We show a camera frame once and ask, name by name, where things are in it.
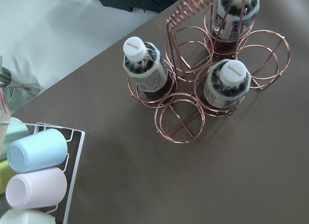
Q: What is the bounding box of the copper wire bottle basket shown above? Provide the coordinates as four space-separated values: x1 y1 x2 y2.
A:
128 0 291 143

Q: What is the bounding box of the tea bottle white cap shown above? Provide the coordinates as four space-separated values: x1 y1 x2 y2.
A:
123 36 172 101

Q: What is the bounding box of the light blue plastic cup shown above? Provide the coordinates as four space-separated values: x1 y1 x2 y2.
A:
7 128 68 173

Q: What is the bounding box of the pink plastic cup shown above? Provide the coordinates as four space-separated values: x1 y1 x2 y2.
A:
5 167 67 209

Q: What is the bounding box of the mint green plastic cup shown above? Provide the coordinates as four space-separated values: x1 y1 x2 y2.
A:
3 117 30 150

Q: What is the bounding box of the steel cocktail jigger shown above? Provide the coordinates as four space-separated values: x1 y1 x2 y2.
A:
0 68 41 97

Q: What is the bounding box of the yellow plastic cup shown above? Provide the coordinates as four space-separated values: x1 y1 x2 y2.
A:
0 159 16 195

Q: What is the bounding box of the white plastic cup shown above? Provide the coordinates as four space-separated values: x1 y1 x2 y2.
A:
0 209 56 224

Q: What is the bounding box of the white wire cup rack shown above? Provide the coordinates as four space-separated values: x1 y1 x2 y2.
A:
26 122 85 224

